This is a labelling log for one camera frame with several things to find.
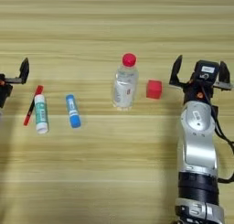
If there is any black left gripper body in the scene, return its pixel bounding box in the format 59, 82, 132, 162
0, 72, 24, 110

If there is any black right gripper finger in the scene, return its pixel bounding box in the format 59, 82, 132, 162
218, 60, 232, 84
168, 54, 186, 89

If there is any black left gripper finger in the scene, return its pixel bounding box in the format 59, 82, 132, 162
18, 57, 31, 85

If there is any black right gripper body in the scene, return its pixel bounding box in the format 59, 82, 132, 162
182, 77, 234, 106

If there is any red cube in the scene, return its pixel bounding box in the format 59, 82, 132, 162
145, 79, 164, 101

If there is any clear bottle with red cap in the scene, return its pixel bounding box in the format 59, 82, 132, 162
112, 52, 140, 112

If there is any blue glue stick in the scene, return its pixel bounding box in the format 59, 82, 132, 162
65, 93, 82, 130

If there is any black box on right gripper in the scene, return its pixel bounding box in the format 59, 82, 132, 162
194, 59, 221, 86

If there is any red pen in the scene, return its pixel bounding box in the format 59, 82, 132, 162
23, 84, 45, 127

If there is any green and white glue stick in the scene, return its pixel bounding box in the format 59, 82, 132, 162
33, 93, 50, 135

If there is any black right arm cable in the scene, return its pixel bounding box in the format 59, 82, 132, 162
200, 86, 234, 185

